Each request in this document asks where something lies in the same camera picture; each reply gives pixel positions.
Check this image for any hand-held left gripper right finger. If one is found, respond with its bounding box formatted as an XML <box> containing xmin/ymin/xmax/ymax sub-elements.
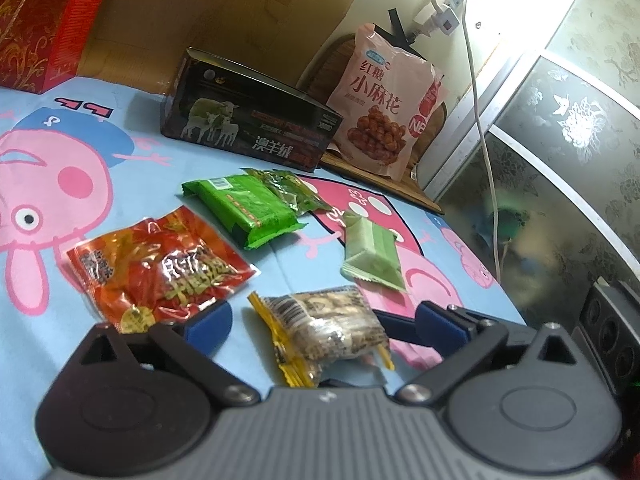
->
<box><xmin>397</xmin><ymin>301</ymin><xmax>596</xmax><ymax>408</ymax></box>

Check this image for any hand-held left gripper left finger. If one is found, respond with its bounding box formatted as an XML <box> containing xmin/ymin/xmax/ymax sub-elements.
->
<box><xmin>62</xmin><ymin>302</ymin><xmax>261</xmax><ymax>408</ymax></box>

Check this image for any red foil snack packet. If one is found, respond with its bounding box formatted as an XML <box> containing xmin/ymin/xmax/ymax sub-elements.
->
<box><xmin>66</xmin><ymin>207</ymin><xmax>262</xmax><ymax>335</ymax></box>

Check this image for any pale green wafer packet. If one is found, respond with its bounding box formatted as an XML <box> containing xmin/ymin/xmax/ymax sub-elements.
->
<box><xmin>340</xmin><ymin>210</ymin><xmax>409</xmax><ymax>294</ymax></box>

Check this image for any clear yellow-edged mooncake packet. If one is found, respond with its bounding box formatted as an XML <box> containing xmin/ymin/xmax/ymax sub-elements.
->
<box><xmin>247</xmin><ymin>285</ymin><xmax>397</xmax><ymax>389</ymax></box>

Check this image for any bright green snack packet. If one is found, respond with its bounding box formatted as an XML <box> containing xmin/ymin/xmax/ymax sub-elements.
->
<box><xmin>181</xmin><ymin>172</ymin><xmax>306</xmax><ymax>251</ymax></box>

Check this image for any crinkly translucent green snack packet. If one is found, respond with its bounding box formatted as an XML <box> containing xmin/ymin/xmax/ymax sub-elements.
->
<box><xmin>244</xmin><ymin>167</ymin><xmax>333</xmax><ymax>217</ymax></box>

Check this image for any black cardboard box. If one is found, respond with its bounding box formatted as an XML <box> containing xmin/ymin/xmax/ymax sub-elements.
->
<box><xmin>160</xmin><ymin>47</ymin><xmax>346</xmax><ymax>171</ymax></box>

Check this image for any cartoon pig printed blanket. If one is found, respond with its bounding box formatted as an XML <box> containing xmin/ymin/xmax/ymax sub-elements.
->
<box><xmin>0</xmin><ymin>76</ymin><xmax>528</xmax><ymax>466</ymax></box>

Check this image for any black panel with round holes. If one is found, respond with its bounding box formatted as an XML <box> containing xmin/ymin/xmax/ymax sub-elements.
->
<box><xmin>580</xmin><ymin>280</ymin><xmax>640</xmax><ymax>396</ymax></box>

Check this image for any large pink snack bag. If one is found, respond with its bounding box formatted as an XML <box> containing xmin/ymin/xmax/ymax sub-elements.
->
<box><xmin>325</xmin><ymin>22</ymin><xmax>447</xmax><ymax>181</ymax></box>

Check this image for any frosted floral glass door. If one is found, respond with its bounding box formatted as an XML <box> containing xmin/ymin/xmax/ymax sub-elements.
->
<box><xmin>425</xmin><ymin>0</ymin><xmax>640</xmax><ymax>376</ymax></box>

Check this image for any brown seat cushion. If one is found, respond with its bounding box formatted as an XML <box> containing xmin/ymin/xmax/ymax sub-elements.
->
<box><xmin>295</xmin><ymin>32</ymin><xmax>446</xmax><ymax>216</ymax></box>

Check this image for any black tape cross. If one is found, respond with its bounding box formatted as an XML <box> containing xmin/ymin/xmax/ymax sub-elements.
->
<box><xmin>387</xmin><ymin>7</ymin><xmax>423</xmax><ymax>48</ymax></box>

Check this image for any wood pattern board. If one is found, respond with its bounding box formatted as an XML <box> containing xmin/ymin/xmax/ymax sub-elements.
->
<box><xmin>75</xmin><ymin>0</ymin><xmax>381</xmax><ymax>111</ymax></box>

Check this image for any white power strip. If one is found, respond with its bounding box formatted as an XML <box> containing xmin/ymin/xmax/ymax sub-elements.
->
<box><xmin>414</xmin><ymin>0</ymin><xmax>477</xmax><ymax>37</ymax></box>

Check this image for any red gift box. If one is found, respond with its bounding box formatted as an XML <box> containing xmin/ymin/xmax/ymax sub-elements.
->
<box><xmin>0</xmin><ymin>0</ymin><xmax>122</xmax><ymax>96</ymax></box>

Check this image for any white power cable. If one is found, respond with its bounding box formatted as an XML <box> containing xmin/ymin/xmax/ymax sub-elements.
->
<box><xmin>460</xmin><ymin>0</ymin><xmax>502</xmax><ymax>281</ymax></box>

